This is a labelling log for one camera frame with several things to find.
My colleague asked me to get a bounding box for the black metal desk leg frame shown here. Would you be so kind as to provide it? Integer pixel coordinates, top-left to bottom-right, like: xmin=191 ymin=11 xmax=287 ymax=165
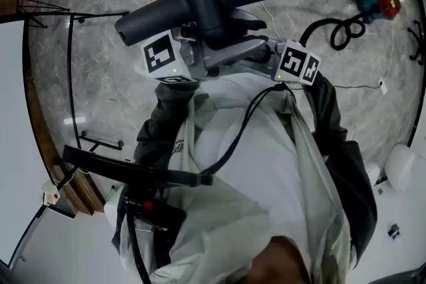
xmin=66 ymin=11 xmax=130 ymax=150

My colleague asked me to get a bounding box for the white rounded chair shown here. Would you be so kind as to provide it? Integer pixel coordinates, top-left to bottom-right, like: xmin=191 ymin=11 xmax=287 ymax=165
xmin=364 ymin=162 xmax=381 ymax=189
xmin=103 ymin=199 xmax=121 ymax=227
xmin=384 ymin=144 xmax=417 ymax=192

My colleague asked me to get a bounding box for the person's torso in white clothing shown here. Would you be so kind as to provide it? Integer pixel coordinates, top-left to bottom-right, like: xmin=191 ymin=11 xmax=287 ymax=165
xmin=111 ymin=71 xmax=379 ymax=284

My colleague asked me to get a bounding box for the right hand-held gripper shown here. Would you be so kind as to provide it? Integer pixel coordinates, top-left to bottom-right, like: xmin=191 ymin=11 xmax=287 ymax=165
xmin=232 ymin=38 xmax=322 ymax=86

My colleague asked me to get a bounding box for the thin black cable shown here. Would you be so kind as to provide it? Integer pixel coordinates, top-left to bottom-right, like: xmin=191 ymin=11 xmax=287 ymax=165
xmin=332 ymin=82 xmax=382 ymax=90

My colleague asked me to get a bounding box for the white box with red button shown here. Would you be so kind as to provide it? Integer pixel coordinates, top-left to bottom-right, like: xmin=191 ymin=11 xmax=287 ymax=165
xmin=40 ymin=182 xmax=63 ymax=207

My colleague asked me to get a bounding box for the black twin cable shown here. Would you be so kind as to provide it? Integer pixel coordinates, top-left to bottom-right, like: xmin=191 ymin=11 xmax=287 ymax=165
xmin=199 ymin=84 xmax=284 ymax=177

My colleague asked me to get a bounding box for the person's left forearm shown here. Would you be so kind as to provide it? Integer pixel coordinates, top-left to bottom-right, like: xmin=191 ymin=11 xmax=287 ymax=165
xmin=134 ymin=81 xmax=200 ymax=170

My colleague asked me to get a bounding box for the person's face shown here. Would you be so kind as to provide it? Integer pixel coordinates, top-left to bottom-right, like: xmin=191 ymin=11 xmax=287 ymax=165
xmin=258 ymin=235 xmax=312 ymax=284

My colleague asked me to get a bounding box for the black box with red button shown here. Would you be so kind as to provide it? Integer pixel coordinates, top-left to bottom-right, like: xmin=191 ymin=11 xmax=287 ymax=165
xmin=122 ymin=196 xmax=187 ymax=233

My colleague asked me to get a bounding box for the thick black cable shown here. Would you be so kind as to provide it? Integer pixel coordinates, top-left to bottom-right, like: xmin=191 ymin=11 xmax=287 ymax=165
xmin=125 ymin=199 xmax=152 ymax=284

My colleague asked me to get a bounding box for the vacuum floor nozzle with tube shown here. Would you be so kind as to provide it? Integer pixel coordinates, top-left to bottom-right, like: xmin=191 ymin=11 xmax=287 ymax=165
xmin=114 ymin=0 xmax=286 ymax=47

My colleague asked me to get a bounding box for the white desk with wooden edge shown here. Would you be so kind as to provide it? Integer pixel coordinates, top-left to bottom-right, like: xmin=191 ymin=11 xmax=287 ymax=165
xmin=0 ymin=21 xmax=107 ymax=277

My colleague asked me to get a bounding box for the person's right forearm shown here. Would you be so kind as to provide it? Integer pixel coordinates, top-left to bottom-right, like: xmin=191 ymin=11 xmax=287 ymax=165
xmin=299 ymin=71 xmax=360 ymax=160

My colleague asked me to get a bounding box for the black office chair base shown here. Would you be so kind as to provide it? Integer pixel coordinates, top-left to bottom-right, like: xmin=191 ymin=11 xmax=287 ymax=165
xmin=407 ymin=19 xmax=426 ymax=63

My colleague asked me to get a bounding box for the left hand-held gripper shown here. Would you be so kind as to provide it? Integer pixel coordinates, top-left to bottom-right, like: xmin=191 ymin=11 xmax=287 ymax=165
xmin=141 ymin=7 xmax=269 ymax=84

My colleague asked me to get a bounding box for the black vacuum hose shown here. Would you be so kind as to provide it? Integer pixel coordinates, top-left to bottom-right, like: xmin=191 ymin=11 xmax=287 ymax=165
xmin=298 ymin=11 xmax=367 ymax=51

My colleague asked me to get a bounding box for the green and red vacuum cleaner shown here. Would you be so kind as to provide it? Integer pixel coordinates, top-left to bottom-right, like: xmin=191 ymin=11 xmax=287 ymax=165
xmin=349 ymin=0 xmax=402 ymax=24

